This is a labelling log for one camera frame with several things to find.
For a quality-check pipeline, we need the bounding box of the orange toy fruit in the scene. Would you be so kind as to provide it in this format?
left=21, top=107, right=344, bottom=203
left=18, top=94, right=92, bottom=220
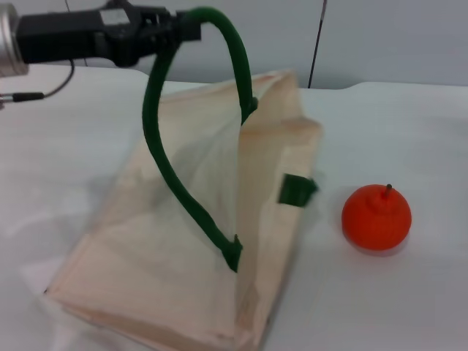
left=341, top=184, right=413, bottom=252

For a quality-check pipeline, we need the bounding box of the cream handbag with green handle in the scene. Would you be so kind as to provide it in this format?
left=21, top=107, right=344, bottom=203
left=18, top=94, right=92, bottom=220
left=45, top=6, right=325, bottom=351

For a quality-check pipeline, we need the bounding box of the thin dark vertical rod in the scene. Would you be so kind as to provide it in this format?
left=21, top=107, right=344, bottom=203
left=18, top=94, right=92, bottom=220
left=307, top=0, right=328, bottom=90

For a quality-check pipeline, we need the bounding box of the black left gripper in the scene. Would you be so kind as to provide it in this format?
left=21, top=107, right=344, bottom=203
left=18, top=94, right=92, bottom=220
left=18, top=1, right=203, bottom=69

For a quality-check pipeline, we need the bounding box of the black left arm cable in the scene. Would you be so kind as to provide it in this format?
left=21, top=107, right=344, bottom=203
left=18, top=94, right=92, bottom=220
left=0, top=60, right=76, bottom=107

